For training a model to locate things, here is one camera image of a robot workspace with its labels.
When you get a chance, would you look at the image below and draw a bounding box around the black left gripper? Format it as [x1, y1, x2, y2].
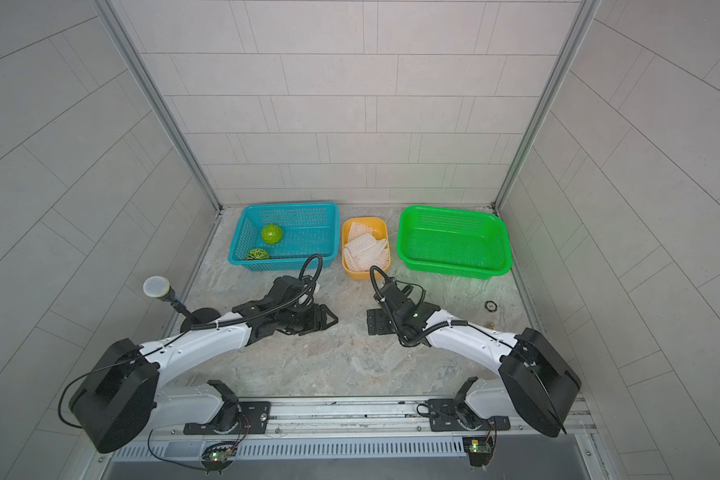
[277, 303, 343, 335]

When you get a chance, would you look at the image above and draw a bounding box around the dark green netted custard apple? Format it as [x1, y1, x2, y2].
[245, 248, 270, 261]

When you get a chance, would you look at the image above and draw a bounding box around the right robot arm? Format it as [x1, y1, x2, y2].
[370, 266, 581, 437]

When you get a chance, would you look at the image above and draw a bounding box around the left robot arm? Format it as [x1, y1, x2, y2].
[57, 254, 338, 453]

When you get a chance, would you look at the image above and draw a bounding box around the pile of foam nets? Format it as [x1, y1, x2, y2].
[342, 222, 390, 272]

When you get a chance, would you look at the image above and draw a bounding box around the green custard apple in basket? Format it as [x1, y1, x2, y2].
[261, 224, 284, 245]

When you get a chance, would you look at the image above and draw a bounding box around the yellow plastic tub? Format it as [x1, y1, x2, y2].
[341, 217, 391, 280]

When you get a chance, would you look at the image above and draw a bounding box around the teal plastic basket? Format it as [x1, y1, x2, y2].
[228, 202, 340, 272]

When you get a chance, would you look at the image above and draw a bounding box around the green plastic basket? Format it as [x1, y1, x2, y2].
[396, 205, 513, 280]

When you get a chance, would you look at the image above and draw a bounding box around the right circuit board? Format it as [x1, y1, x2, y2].
[462, 437, 495, 468]

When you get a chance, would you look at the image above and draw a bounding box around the circuit board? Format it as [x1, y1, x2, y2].
[462, 437, 495, 468]
[201, 442, 237, 475]

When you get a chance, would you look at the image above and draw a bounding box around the left circuit board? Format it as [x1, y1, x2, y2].
[201, 442, 237, 475]

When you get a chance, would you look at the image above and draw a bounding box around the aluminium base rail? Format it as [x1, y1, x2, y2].
[100, 396, 594, 467]

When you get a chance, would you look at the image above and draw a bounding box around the aluminium corner post left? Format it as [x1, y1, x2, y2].
[91, 0, 223, 214]

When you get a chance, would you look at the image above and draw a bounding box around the aluminium corner post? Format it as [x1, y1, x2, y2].
[493, 0, 600, 215]
[91, 0, 223, 214]

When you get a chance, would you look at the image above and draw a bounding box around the aluminium corner post right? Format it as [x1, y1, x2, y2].
[493, 0, 600, 215]

